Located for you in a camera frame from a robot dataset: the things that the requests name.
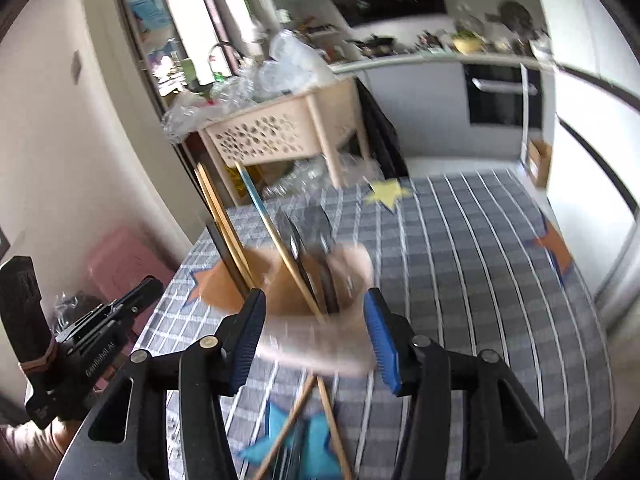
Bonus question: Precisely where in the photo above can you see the blue printed box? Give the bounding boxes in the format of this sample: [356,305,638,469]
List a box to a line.
[127,0,173,26]

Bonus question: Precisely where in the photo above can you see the beige flower-cutout basket cart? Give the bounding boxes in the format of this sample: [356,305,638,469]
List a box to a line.
[197,77,373,196]

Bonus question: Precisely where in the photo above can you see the crumpled clear plastic bag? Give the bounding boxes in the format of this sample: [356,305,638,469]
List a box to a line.
[52,290,108,328]

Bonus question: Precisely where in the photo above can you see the grey checked star tablecloth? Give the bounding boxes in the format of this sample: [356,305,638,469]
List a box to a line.
[135,170,613,480]

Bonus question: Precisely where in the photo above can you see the bowl of green vegetables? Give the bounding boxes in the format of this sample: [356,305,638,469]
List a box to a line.
[450,30,486,56]

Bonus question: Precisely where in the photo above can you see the smoky grey translucent spoon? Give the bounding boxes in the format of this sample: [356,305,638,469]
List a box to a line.
[270,417,308,480]
[277,207,313,313]
[302,202,343,313]

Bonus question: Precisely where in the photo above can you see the beige plastic utensil holder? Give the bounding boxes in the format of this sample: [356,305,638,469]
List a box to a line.
[235,242,377,378]

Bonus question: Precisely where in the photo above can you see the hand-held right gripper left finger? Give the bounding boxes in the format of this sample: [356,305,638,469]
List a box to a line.
[52,287,267,480]

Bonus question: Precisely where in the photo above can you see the dark hanging cloth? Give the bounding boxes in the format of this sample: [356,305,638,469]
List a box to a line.
[357,80,408,178]

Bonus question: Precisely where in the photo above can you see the yellow packets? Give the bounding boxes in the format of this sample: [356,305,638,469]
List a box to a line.
[227,162,266,191]

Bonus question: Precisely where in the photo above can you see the white plastic bag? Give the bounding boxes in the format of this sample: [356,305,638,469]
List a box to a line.
[267,30,331,91]

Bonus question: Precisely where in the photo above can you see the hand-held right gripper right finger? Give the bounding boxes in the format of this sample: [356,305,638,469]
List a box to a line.
[363,286,576,480]

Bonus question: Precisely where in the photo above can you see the person's left forearm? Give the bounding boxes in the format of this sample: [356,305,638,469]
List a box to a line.
[0,417,83,480]

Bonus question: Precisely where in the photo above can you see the grey kitchen base cabinet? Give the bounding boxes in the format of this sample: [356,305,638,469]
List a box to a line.
[365,62,468,161]

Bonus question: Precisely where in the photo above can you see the white refrigerator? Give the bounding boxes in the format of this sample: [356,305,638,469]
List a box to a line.
[542,0,640,306]

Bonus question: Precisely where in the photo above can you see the blue dotted bamboo chopstick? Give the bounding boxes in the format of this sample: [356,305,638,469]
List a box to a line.
[235,161,328,323]

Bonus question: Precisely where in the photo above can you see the white mop handle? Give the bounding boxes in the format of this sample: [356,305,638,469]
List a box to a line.
[520,62,532,171]

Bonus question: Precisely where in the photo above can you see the round dark strainer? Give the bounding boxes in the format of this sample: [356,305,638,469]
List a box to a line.
[487,0,536,41]

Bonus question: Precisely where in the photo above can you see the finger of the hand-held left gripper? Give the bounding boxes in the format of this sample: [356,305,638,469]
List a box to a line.
[102,275,166,341]

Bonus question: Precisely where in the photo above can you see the black wok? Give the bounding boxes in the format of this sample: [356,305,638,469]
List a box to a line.
[357,35,396,56]

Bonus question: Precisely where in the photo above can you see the pink plastic stool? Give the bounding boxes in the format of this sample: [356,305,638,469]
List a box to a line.
[87,227,176,311]

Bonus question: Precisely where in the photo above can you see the black arched faucet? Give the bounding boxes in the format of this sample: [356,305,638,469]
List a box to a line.
[206,42,241,86]

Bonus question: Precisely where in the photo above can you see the small cardboard box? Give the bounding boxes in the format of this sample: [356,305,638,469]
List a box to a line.
[525,139,553,188]

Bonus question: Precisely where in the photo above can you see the black built-in oven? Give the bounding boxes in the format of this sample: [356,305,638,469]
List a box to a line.
[462,62,543,128]

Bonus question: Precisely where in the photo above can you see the clear plastic bags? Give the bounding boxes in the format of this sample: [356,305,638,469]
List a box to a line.
[162,60,281,143]

